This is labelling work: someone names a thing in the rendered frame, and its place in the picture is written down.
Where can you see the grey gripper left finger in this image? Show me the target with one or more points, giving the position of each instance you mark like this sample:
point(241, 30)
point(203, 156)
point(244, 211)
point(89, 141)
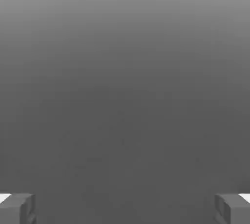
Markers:
point(15, 209)

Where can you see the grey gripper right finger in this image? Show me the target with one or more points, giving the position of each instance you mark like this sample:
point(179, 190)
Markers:
point(234, 209)

